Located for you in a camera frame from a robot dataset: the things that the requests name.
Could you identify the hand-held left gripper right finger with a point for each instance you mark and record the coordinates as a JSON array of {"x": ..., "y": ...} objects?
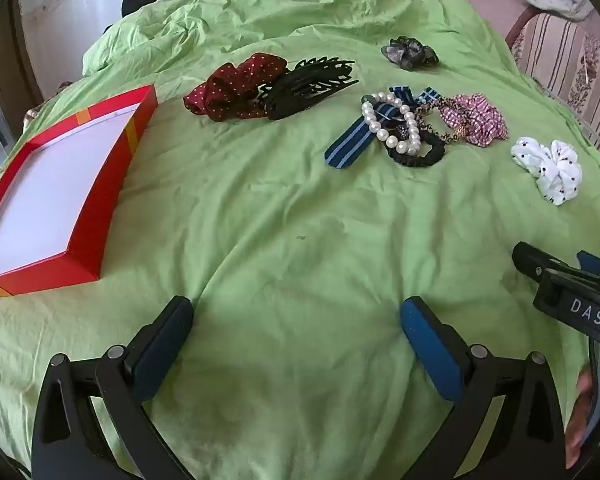
[{"x": 427, "y": 347}]

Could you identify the red cardboard box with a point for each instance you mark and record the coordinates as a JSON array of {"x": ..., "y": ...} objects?
[{"x": 55, "y": 195}]

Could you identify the black claw hair clip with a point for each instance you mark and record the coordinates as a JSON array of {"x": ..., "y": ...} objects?
[{"x": 305, "y": 87}]

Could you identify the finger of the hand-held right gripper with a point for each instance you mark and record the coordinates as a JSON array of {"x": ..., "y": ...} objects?
[{"x": 535, "y": 260}]

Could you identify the blue striped ribbon bow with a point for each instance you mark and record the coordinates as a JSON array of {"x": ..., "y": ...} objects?
[{"x": 350, "y": 137}]

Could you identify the red polka dot scrunchie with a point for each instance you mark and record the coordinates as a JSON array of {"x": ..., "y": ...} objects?
[{"x": 230, "y": 85}]

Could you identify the black scrunchie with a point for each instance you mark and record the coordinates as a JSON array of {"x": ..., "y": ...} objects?
[{"x": 430, "y": 154}]

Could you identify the grey sheer scrunchie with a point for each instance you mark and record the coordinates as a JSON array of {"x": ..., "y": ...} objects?
[{"x": 410, "y": 52}]

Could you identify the green bed sheet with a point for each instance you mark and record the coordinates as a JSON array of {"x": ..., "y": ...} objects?
[{"x": 290, "y": 240}]

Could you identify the person's right hand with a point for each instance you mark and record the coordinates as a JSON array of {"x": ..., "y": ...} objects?
[{"x": 580, "y": 410}]

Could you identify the pink plaid scrunchie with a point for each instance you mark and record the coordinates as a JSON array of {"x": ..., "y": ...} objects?
[{"x": 480, "y": 120}]

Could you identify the striped sofa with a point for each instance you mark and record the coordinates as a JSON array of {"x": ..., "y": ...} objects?
[{"x": 565, "y": 55}]

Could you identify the white polka dot scrunchie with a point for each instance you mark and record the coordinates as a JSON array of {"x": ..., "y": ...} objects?
[{"x": 550, "y": 167}]

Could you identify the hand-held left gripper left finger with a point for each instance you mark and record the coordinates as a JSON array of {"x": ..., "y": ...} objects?
[{"x": 161, "y": 347}]

